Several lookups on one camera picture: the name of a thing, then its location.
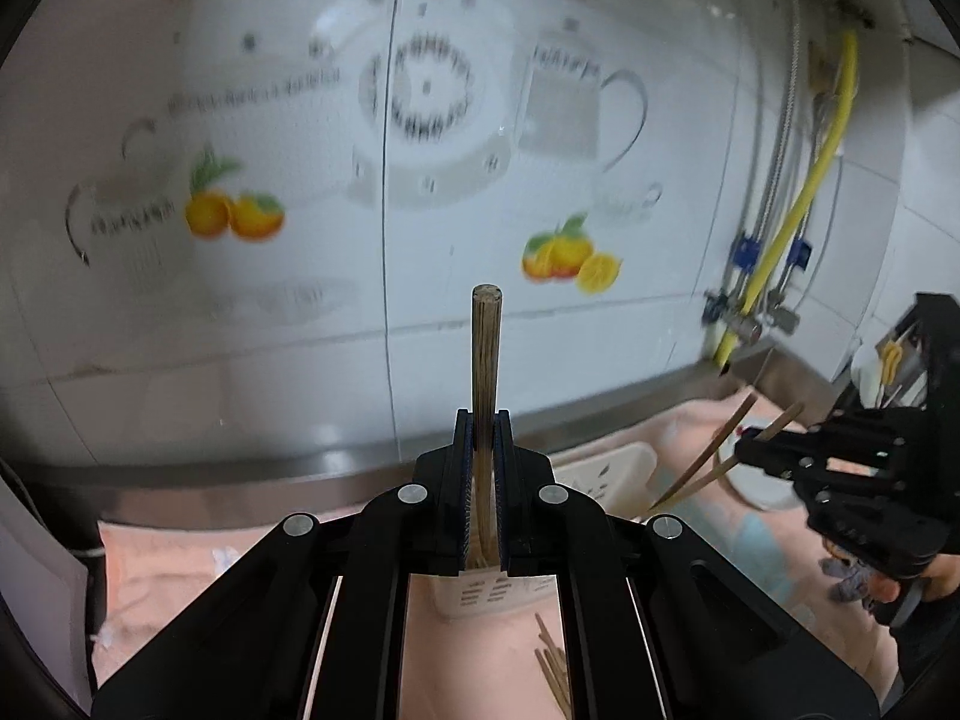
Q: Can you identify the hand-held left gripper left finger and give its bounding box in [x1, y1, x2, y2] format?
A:
[91, 409, 481, 720]

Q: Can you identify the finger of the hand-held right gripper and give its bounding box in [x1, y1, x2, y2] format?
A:
[795, 475, 950, 580]
[733, 406, 931, 478]

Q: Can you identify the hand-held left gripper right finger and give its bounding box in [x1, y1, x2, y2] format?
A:
[491, 409, 882, 720]

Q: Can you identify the wooden chopstick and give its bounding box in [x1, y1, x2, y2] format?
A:
[535, 613, 572, 672]
[651, 392, 760, 507]
[471, 283, 502, 571]
[660, 403, 805, 505]
[534, 647, 575, 713]

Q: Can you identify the white plastic utensil holder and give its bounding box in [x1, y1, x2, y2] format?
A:
[431, 441, 659, 622]

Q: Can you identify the person's right hand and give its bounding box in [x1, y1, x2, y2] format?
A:
[862, 551, 960, 608]

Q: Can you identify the metal water valve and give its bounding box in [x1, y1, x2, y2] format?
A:
[763, 292, 802, 337]
[701, 289, 760, 342]

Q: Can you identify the pink and blue towel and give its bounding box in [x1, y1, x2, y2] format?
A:
[94, 390, 901, 720]

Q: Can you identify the white appliance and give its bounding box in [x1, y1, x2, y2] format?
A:
[0, 461, 102, 702]

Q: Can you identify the braided metal hose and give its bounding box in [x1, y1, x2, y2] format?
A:
[739, 0, 803, 241]
[772, 90, 848, 301]

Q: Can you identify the yellow corrugated hose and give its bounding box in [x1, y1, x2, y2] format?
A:
[712, 28, 860, 377]

